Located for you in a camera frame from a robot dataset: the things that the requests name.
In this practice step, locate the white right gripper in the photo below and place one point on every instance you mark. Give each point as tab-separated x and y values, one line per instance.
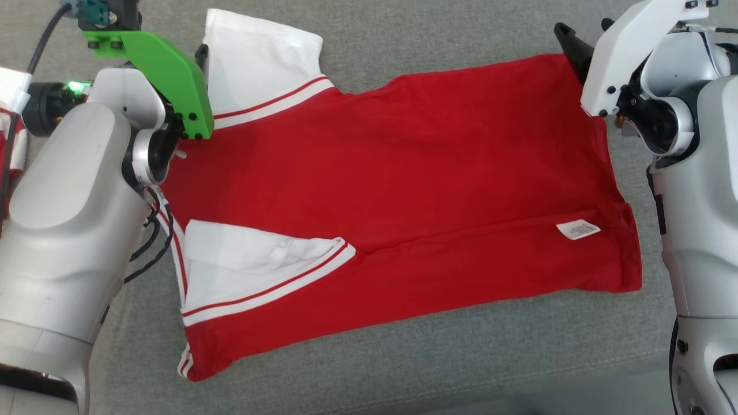
628	46

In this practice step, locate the red shorts with white trim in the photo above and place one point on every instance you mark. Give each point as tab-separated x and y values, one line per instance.
6	161

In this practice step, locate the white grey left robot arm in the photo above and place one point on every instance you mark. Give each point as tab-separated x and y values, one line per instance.
63	230

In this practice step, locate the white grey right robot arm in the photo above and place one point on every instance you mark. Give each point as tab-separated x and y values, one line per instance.
703	230

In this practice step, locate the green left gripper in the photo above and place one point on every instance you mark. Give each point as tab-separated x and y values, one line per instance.
167	80

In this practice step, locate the red white numbered jersey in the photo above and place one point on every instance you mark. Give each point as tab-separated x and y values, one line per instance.
403	173

